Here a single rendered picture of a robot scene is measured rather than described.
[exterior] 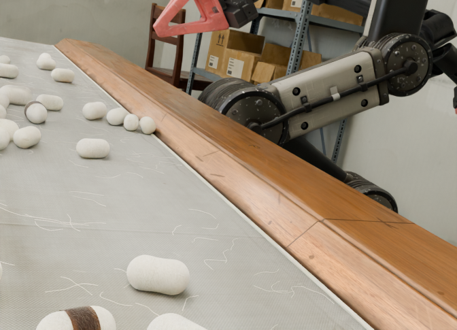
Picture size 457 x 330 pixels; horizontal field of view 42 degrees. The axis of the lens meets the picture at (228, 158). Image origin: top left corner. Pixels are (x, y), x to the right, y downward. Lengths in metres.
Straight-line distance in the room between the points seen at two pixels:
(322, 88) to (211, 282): 0.67
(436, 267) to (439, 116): 2.43
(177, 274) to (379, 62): 0.76
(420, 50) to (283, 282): 0.76
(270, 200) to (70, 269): 0.19
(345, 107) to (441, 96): 1.83
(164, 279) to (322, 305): 0.10
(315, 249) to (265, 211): 0.07
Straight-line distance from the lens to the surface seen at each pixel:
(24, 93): 0.74
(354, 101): 1.01
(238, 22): 0.66
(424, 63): 1.09
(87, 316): 0.25
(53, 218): 0.40
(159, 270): 0.31
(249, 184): 0.50
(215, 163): 0.56
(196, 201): 0.48
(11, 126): 0.57
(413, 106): 2.92
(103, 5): 5.28
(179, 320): 0.26
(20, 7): 5.13
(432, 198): 2.81
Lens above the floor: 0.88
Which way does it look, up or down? 13 degrees down
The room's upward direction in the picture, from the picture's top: 12 degrees clockwise
